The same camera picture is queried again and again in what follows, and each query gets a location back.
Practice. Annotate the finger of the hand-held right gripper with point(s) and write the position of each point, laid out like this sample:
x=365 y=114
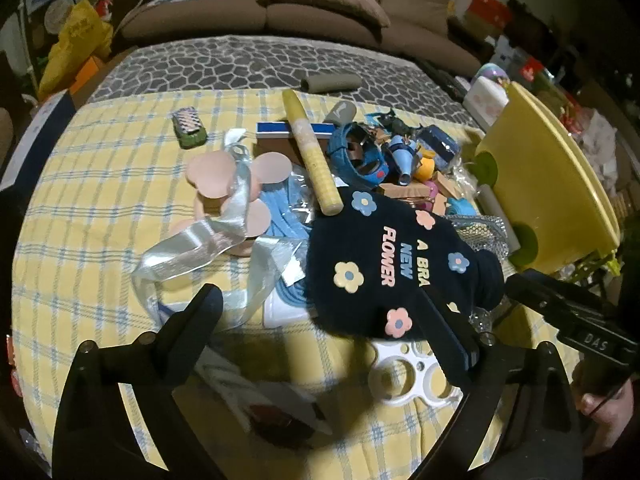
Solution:
x=535 y=292

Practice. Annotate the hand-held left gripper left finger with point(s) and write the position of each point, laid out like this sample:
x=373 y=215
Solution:
x=210 y=320

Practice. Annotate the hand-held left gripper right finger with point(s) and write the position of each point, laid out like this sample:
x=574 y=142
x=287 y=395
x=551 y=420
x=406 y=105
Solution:
x=472 y=357

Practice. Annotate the yellow plastic basin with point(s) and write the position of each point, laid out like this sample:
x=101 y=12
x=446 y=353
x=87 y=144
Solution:
x=550 y=175

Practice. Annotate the pink handheld fan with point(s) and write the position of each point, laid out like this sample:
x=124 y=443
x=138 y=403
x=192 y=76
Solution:
x=215 y=172

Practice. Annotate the navy flower print garment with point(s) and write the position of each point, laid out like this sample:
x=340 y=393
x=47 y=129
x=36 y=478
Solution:
x=365 y=240

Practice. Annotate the person's right hand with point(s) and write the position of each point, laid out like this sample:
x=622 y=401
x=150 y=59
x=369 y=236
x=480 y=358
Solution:
x=607 y=415

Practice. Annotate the printed paper leaflet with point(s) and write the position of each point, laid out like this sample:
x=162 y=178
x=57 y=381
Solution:
x=235 y=390

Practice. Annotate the white satin ribbon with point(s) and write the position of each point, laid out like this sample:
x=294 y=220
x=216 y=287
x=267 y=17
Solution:
x=200 y=242

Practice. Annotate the grey stick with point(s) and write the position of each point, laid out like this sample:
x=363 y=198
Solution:
x=492 y=207

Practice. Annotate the clear plastic bag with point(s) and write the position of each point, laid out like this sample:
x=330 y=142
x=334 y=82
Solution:
x=467 y=177

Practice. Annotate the yellow plaid tablecloth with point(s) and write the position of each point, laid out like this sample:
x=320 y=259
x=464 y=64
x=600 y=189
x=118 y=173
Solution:
x=100 y=185

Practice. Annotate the green toy car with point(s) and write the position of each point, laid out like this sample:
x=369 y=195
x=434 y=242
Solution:
x=189 y=127

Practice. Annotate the yellow corn shaped pen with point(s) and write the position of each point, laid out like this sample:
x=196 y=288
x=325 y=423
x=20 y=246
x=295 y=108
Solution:
x=312 y=155

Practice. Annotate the blue and white box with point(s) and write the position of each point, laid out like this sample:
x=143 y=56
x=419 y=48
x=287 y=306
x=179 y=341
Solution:
x=272 y=132

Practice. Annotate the white tissue box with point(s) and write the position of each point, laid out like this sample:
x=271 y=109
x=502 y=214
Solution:
x=485 y=100

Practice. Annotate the black toy dinosaur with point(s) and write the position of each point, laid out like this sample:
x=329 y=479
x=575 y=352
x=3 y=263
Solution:
x=395 y=122

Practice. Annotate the pastel round lid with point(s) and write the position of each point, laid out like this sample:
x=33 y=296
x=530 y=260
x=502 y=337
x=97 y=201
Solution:
x=492 y=72

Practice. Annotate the black remote control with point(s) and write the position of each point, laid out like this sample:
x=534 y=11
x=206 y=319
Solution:
x=445 y=82

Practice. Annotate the small grey cylinder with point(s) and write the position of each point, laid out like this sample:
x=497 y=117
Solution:
x=340 y=112

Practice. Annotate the grey stone pattern cloth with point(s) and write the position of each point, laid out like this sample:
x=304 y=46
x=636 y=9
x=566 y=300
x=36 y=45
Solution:
x=225 y=65

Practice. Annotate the grey foam roll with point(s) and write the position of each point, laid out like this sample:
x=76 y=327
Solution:
x=330 y=81

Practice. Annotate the orange box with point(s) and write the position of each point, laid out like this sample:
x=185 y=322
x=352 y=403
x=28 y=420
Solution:
x=87 y=70

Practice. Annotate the red cardboard box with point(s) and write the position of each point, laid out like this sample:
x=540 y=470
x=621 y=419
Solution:
x=490 y=7

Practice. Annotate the brown sofa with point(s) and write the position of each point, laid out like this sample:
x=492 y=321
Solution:
x=210 y=15

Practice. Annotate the yellow plastic bag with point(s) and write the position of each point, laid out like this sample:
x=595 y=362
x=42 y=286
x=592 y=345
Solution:
x=75 y=40

